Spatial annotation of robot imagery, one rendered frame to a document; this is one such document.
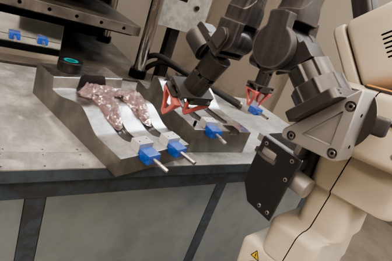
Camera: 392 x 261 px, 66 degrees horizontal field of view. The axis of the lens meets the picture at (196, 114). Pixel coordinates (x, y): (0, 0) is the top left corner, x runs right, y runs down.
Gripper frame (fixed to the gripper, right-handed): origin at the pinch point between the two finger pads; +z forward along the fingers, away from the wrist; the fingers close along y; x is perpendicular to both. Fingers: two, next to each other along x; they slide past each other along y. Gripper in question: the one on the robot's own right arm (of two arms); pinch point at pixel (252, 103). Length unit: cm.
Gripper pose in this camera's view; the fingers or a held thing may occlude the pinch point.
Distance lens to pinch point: 129.5
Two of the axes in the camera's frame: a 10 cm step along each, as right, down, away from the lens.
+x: 4.9, 4.4, -7.5
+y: -8.1, -0.7, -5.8
